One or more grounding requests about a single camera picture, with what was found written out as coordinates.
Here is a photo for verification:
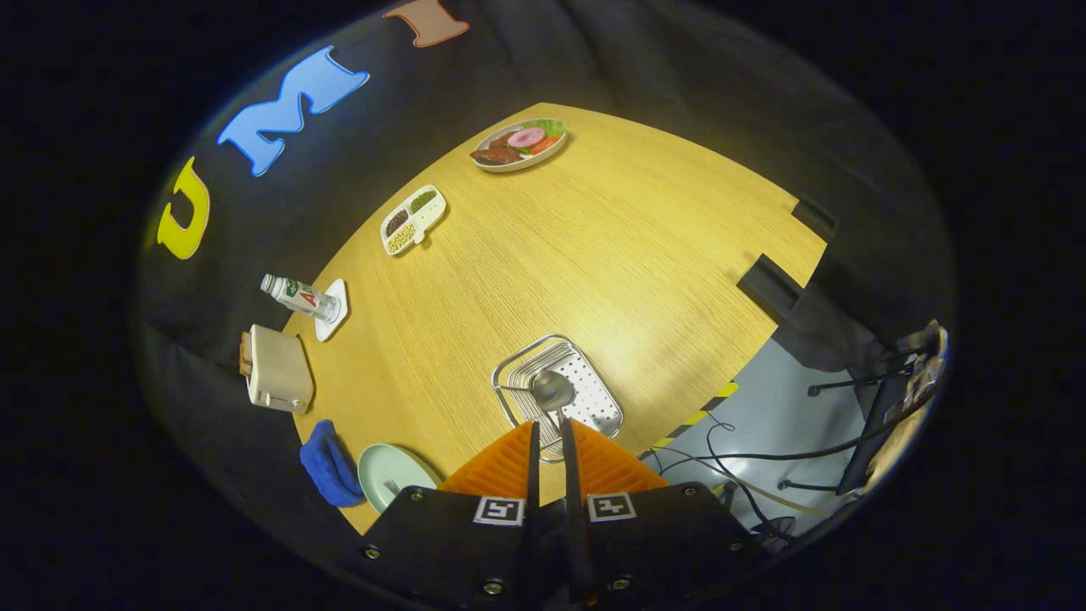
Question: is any beige cable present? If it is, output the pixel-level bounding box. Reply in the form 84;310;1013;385
721;475;815;514

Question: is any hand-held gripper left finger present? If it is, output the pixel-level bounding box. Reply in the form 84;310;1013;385
361;420;541;608

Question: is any white square coaster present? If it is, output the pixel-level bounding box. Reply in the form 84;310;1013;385
314;278;350;343

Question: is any black cable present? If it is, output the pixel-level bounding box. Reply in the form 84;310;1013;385
658;416;934;544

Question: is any black table clamp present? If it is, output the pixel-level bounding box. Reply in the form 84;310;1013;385
736;253;803;323
792;198;838;241

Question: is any pale green plate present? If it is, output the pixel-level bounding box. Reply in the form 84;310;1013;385
357;443;444;514

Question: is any blue folded towel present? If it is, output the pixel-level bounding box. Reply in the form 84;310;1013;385
299;419;367;508

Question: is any white toaster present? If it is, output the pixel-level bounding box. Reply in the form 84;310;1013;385
244;324;316;415

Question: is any metal wire drying rack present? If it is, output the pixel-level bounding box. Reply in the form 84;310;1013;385
491;334;625;464

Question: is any black tripod stand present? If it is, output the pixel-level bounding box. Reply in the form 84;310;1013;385
779;322;947;497

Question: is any yellow black striped tape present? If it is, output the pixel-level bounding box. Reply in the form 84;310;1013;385
649;382;741;455

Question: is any clear plastic bottle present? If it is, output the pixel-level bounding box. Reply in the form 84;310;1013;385
260;273;342;324

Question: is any white divided bean tray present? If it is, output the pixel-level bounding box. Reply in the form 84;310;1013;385
380;185;448;257

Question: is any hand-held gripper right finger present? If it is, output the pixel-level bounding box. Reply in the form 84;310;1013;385
560;418;752;608

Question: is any silver spoon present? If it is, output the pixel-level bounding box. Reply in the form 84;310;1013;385
530;370;576;425

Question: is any oval plate of food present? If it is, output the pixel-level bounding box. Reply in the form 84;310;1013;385
469;118;568;174

